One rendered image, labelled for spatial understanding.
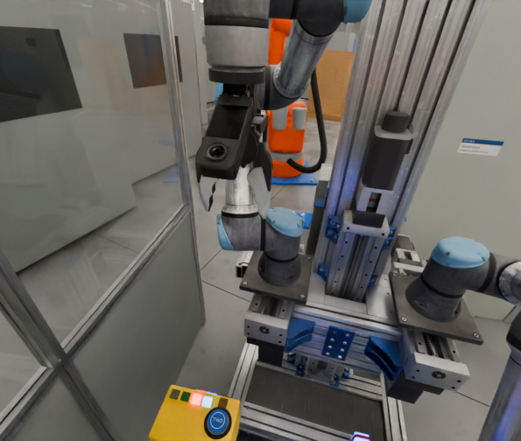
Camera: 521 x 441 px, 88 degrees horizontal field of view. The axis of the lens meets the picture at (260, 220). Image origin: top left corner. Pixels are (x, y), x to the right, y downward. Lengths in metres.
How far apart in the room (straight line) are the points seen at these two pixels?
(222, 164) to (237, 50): 0.13
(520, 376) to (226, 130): 0.52
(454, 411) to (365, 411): 0.64
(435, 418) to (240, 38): 2.04
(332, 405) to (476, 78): 1.75
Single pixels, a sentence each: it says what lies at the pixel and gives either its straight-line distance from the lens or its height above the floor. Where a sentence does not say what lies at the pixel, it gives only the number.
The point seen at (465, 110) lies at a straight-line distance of 1.83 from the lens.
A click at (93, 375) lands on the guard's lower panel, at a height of 0.82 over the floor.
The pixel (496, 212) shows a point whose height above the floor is 0.90.
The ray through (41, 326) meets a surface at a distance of 0.85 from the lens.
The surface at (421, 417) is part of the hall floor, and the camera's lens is 2.07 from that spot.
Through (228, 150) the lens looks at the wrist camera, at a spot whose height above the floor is 1.61.
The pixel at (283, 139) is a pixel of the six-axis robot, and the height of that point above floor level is 0.59.
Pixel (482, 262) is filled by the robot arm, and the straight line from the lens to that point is 0.91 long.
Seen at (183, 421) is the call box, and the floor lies 1.07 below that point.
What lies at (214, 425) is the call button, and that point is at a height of 1.08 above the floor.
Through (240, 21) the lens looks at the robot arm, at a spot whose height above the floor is 1.73.
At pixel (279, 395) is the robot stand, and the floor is 0.21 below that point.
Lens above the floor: 1.71
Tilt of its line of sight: 33 degrees down
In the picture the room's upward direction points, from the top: 3 degrees clockwise
